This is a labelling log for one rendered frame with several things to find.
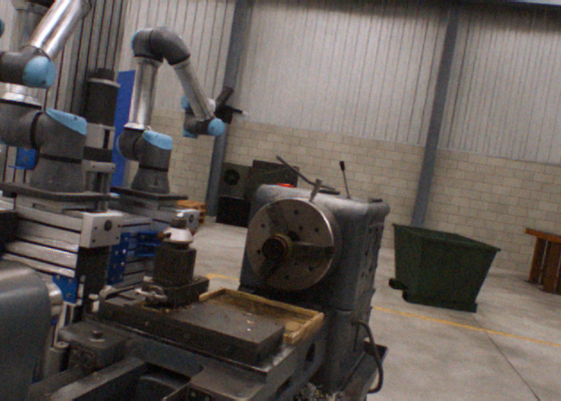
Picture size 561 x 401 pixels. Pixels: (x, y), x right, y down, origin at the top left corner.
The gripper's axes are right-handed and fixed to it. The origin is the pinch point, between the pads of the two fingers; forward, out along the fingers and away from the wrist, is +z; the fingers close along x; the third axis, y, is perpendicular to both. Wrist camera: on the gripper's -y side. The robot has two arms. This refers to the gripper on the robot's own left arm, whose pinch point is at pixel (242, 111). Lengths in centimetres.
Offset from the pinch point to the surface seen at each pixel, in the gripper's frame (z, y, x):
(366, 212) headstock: -19, 23, 92
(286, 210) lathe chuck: -42, 29, 76
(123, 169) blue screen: 182, 105, -366
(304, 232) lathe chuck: -40, 34, 84
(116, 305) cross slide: -109, 51, 88
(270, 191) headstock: -31, 27, 57
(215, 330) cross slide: -101, 47, 111
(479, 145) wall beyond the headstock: 953, -75, -218
